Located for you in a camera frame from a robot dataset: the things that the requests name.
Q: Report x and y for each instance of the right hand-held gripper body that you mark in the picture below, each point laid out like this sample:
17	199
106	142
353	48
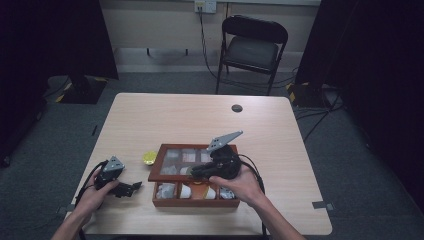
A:
224	160

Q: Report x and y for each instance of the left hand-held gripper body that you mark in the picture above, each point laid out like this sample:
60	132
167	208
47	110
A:
108	171

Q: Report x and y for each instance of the person's left hand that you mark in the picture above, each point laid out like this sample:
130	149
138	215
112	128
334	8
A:
95	196

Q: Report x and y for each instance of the person's right hand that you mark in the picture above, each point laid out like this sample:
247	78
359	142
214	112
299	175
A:
243	188

